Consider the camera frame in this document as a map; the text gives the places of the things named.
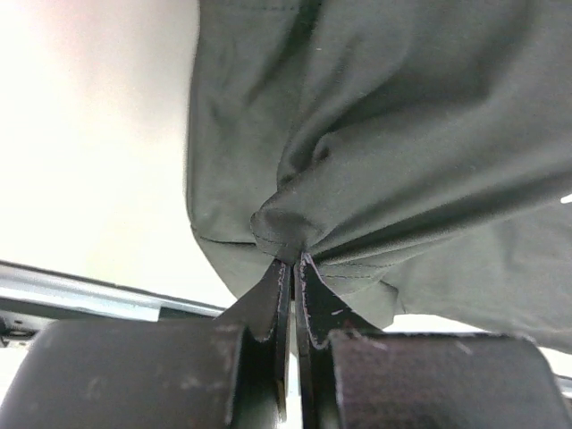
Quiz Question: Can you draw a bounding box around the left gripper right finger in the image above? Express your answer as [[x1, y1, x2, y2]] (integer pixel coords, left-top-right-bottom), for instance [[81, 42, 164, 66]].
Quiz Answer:
[[294, 256, 566, 429]]

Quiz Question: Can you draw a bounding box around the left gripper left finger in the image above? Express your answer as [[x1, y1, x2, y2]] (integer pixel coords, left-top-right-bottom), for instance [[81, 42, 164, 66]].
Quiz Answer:
[[1, 261, 291, 428]]

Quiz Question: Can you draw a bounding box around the black printed t shirt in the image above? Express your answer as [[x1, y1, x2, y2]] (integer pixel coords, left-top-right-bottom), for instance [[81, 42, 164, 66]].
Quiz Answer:
[[187, 1, 571, 353]]

